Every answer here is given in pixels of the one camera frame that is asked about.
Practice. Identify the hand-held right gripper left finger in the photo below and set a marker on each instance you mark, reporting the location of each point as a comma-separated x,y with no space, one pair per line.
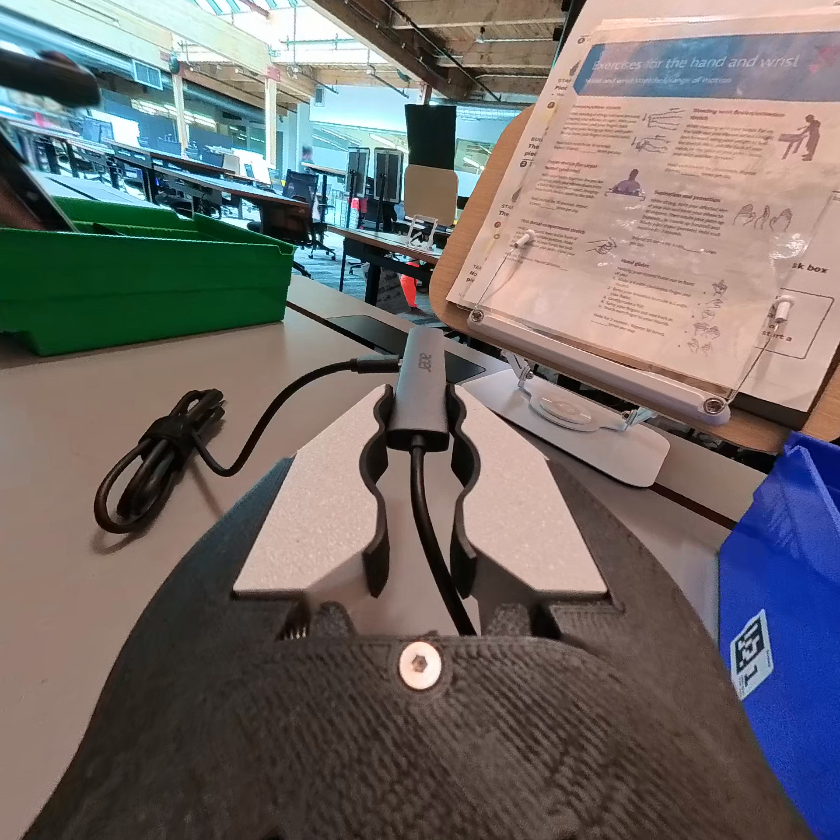
308,518

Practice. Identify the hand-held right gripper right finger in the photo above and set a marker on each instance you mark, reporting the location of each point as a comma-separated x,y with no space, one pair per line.
531,525

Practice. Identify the dark grey usb hub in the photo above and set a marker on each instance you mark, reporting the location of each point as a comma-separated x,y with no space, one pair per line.
420,394

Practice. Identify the green plastic bin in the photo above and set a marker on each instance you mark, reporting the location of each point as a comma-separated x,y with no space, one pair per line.
131,282

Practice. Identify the orange traffic cone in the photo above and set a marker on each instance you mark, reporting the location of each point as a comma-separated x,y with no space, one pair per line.
408,292

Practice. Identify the blue plastic bin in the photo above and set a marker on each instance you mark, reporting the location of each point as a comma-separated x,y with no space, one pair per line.
787,577

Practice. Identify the black swivel chair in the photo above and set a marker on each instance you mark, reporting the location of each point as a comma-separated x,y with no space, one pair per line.
305,197

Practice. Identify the distant wood-top desk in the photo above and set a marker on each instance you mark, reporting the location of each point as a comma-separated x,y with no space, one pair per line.
374,239

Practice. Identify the distant wooden document stand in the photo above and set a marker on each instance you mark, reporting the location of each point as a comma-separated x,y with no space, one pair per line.
430,193

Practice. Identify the black hanging panel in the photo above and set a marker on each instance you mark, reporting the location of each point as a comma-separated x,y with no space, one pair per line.
430,134

